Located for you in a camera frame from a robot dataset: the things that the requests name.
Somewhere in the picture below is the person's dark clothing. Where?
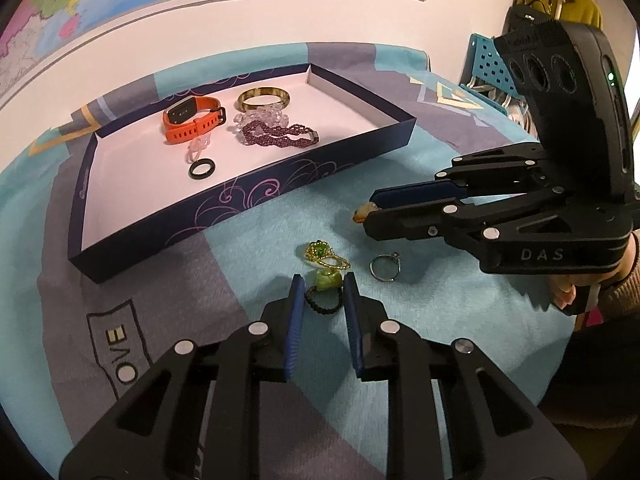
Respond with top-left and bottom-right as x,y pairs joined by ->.
537,317 -> 640,428

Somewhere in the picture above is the amber stone pendant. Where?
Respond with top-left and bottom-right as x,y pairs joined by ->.
351,201 -> 381,223

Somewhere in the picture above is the clear crystal bracelet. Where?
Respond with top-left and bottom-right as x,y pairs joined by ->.
232,105 -> 291,133

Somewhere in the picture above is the purple beaded bracelet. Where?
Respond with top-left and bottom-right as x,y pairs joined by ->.
241,121 -> 321,150

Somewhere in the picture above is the dark blue shallow box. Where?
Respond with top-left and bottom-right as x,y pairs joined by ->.
68,62 -> 417,285

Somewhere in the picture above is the green gold brooch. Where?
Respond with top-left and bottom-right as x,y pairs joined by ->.
304,241 -> 351,271

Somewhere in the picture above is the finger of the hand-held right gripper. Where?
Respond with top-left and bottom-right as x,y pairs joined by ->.
375,142 -> 551,208
363,185 -> 568,256

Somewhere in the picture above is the jade black cord ring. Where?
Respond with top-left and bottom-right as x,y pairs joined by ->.
304,269 -> 346,317

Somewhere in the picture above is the teal grey printed tablecloth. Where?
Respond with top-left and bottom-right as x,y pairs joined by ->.
0,41 -> 576,480

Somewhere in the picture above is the small clear bead ring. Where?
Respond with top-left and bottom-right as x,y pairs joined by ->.
186,136 -> 210,163

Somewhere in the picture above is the silver ring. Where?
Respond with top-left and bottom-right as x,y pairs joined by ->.
370,252 -> 402,282

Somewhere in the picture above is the orange smartwatch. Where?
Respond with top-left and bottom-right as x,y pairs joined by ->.
162,96 -> 228,145

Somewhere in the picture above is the blue perforated plastic rack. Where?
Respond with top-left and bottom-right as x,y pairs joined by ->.
467,33 -> 531,121

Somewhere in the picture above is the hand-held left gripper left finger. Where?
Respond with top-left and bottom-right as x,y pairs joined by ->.
59,275 -> 306,480

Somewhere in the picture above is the yellow hanging garment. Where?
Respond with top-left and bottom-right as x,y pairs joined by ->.
515,0 -> 603,31

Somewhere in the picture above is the green translucent bangle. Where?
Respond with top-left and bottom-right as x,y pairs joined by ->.
236,87 -> 292,113

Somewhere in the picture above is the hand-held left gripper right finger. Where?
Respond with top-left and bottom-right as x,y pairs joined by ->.
342,272 -> 586,480

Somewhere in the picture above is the person's right hand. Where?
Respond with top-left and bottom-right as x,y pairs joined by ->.
546,274 -> 576,311

